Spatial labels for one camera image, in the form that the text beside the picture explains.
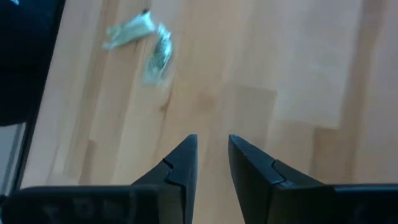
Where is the black camera housing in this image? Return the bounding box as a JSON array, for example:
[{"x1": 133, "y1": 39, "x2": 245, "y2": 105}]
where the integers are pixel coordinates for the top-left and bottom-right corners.
[{"x1": 0, "y1": 0, "x2": 67, "y2": 128}]

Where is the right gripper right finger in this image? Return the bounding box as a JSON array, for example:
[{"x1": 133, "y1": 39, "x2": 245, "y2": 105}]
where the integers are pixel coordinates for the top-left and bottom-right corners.
[{"x1": 229, "y1": 134, "x2": 338, "y2": 224}]

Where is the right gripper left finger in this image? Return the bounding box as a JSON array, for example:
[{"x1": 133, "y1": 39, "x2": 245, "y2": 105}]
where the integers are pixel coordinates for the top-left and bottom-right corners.
[{"x1": 132, "y1": 134, "x2": 199, "y2": 224}]

